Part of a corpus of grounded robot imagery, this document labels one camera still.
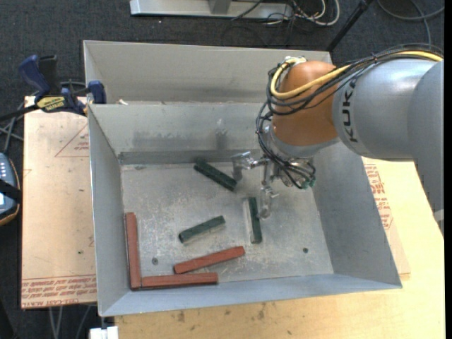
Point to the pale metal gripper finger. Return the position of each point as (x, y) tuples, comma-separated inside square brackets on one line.
[(265, 203), (241, 161)]

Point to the dark green flat block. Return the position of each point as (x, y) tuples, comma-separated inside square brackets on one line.
[(215, 175), (202, 229), (254, 221)]

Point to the grey metal bin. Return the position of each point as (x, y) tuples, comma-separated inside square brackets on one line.
[(197, 207)]

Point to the red-brown flat block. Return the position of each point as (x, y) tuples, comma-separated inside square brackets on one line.
[(209, 260), (132, 249), (178, 280)]

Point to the brown cardboard board, red print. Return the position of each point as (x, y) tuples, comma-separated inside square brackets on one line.
[(56, 207)]

